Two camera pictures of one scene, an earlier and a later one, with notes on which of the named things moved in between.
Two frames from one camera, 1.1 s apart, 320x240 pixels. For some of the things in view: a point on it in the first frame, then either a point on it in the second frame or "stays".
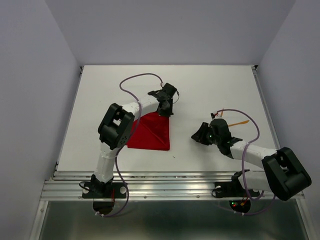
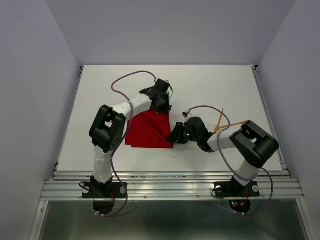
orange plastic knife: x=243 y=122 stays
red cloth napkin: x=150 y=131 stays
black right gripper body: x=205 y=135 to x=184 y=133
